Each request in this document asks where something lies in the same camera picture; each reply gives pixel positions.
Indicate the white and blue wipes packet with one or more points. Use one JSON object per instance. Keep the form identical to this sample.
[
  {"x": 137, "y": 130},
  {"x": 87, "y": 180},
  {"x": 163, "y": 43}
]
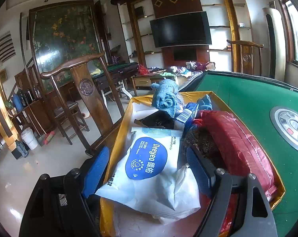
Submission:
[{"x": 149, "y": 163}]

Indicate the white plastic bucket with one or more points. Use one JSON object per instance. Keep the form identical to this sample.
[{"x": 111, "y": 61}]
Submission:
[{"x": 29, "y": 139}]

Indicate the large black packet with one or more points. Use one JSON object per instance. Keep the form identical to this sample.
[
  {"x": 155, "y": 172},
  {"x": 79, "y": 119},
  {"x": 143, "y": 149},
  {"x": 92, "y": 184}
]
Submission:
[{"x": 156, "y": 121}]

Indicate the black television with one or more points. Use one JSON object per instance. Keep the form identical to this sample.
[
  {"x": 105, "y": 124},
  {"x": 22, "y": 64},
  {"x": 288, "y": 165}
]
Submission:
[{"x": 179, "y": 29}]

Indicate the white plastic bag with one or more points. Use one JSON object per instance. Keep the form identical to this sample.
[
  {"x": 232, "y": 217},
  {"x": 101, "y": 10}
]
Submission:
[{"x": 186, "y": 202}]

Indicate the yellow cardboard box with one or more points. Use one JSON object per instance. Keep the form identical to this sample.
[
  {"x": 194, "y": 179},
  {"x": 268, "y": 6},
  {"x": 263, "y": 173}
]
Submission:
[{"x": 119, "y": 138}]

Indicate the blue patterned packet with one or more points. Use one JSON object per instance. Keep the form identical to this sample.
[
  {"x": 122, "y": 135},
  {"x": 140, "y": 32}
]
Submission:
[{"x": 187, "y": 114}]

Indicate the small blue towel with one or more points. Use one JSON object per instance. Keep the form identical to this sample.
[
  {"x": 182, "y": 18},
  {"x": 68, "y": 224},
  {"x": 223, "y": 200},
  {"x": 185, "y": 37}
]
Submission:
[{"x": 205, "y": 103}]

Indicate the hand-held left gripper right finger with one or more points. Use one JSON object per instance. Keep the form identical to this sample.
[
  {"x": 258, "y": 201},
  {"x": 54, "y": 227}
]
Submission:
[{"x": 198, "y": 172}]

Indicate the blue water jug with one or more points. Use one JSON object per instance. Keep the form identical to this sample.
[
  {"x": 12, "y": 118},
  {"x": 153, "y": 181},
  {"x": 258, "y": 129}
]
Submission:
[{"x": 22, "y": 149}]

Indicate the round silver table centre panel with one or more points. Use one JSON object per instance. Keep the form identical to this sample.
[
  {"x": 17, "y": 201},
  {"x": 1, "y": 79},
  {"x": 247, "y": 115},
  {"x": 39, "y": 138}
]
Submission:
[{"x": 290, "y": 129}]

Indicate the large floral painting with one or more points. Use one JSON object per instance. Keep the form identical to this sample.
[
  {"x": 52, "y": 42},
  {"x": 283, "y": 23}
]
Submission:
[{"x": 62, "y": 37}]

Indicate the wall vent grille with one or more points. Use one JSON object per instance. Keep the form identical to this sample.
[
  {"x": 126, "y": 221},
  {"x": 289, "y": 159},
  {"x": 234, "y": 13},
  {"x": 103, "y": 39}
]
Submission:
[{"x": 6, "y": 47}]

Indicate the brown fuzzy item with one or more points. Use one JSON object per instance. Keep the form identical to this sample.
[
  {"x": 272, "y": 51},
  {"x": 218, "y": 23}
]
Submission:
[{"x": 203, "y": 140}]

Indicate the standing air conditioner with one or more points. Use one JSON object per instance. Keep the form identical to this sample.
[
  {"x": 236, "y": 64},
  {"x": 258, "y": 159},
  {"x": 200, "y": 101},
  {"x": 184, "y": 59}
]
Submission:
[{"x": 274, "y": 42}]

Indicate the red packet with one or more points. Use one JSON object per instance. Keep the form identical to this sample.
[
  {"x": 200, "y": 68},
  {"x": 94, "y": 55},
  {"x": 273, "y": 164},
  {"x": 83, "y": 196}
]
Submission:
[{"x": 237, "y": 140}]

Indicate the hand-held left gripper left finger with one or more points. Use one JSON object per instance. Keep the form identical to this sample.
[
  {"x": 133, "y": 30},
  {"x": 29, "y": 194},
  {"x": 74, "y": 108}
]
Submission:
[{"x": 96, "y": 172}]

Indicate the wooden chair with round medallion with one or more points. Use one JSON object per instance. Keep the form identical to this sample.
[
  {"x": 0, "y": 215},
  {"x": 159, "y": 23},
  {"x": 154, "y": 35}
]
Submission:
[
  {"x": 246, "y": 56},
  {"x": 89, "y": 91}
]

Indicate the cluttered low wooden table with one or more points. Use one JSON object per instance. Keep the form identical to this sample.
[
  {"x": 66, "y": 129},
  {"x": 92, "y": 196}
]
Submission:
[{"x": 149, "y": 79}]

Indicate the dark mahjong table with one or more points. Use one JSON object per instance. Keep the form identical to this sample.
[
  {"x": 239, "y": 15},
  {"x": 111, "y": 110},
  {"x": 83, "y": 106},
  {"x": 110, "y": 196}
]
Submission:
[{"x": 119, "y": 70}]

